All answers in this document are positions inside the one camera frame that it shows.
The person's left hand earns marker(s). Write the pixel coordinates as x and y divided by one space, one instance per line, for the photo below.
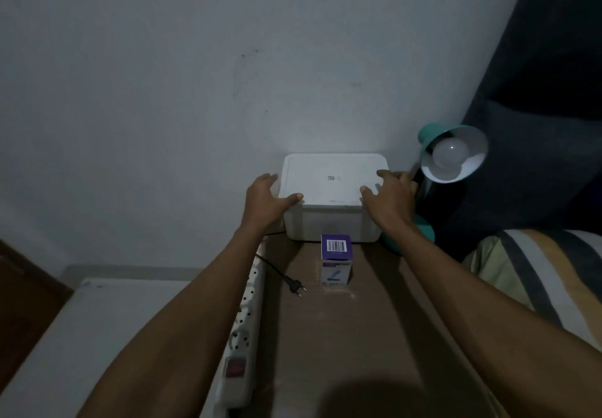
261 206

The person's right hand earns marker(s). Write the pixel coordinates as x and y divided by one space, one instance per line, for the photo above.
395 201

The person's right thumb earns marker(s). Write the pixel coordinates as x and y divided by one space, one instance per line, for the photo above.
369 193

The person's left thumb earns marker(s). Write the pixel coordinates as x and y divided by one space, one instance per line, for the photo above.
292 200

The white storage box lid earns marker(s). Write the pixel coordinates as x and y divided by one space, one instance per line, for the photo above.
331 178

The person's right forearm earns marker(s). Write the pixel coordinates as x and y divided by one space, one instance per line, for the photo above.
475 319

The person's left forearm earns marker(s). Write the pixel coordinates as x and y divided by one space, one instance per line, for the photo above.
188 319

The white plastic storage box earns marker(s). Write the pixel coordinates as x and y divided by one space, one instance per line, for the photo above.
329 222

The purple white bulb carton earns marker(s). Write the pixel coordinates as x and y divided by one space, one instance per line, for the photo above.
336 262

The teal desk lamp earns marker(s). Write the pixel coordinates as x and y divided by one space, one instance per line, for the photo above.
430 133

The white light bulb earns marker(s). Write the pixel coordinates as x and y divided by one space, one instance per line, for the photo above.
450 152

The white power strip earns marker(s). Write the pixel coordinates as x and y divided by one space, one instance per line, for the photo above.
244 333

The dark blue curtain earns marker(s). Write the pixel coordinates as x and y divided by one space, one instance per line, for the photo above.
536 102

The striped pillow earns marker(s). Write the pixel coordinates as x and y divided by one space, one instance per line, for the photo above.
545 272

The white cabinet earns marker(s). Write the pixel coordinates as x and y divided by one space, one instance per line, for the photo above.
84 352

